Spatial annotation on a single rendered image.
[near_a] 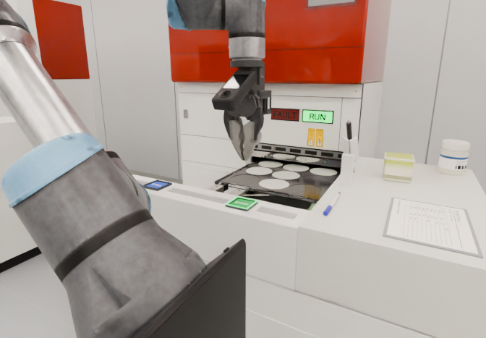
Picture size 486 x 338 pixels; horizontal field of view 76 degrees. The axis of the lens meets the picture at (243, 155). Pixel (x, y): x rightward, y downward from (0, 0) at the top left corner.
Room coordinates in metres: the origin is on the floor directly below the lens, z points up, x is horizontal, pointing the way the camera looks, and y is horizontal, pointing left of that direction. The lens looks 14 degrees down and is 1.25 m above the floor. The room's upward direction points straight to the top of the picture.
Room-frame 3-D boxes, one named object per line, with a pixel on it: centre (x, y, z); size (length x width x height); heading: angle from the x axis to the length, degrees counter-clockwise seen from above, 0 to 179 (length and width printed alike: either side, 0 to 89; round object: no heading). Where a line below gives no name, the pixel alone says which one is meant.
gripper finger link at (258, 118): (0.66, -0.02, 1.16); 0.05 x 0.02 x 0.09; 62
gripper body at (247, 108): (0.69, -0.01, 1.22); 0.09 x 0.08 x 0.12; 152
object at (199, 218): (0.73, 0.11, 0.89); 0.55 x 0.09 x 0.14; 61
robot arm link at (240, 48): (0.69, -0.01, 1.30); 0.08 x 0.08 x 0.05
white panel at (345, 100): (1.30, -0.06, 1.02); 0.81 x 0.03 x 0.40; 61
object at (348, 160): (0.80, -0.28, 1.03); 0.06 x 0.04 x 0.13; 151
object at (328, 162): (1.21, -0.21, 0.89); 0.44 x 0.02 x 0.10; 61
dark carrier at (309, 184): (1.08, -0.16, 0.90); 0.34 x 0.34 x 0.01; 61
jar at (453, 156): (0.90, -0.63, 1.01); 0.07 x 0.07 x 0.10
